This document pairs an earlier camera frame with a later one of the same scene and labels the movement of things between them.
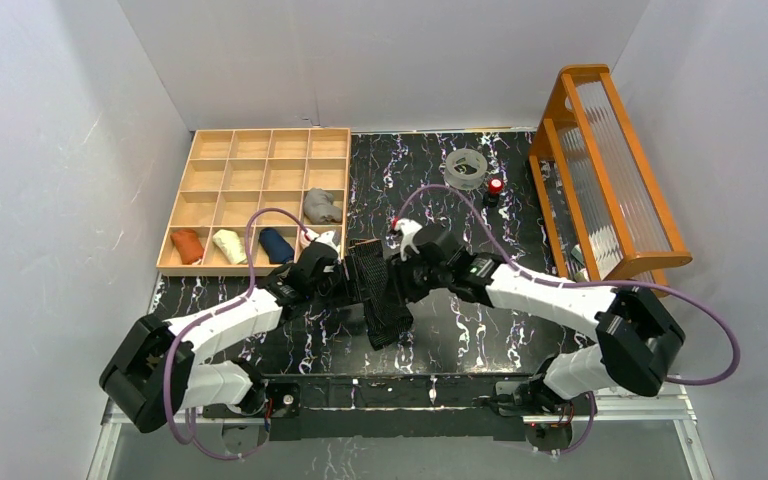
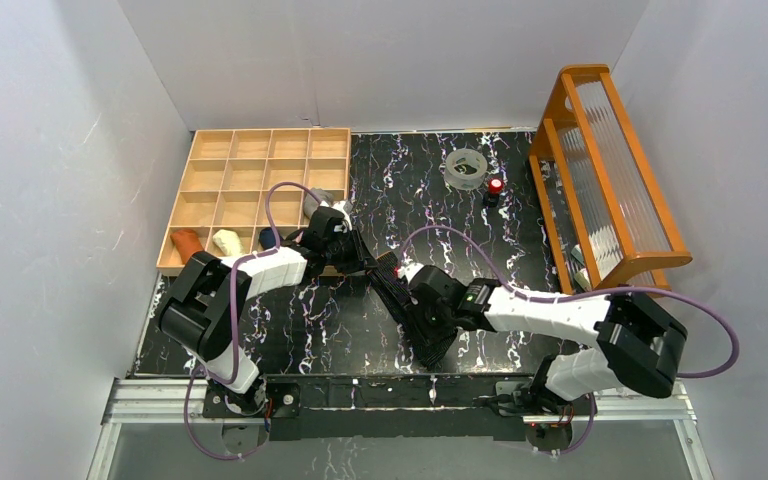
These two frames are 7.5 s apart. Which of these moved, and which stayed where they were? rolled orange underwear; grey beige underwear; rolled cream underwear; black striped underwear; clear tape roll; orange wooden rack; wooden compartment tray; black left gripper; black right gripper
Moved: black right gripper; black left gripper; black striped underwear
Stayed: grey beige underwear; rolled cream underwear; orange wooden rack; clear tape roll; wooden compartment tray; rolled orange underwear
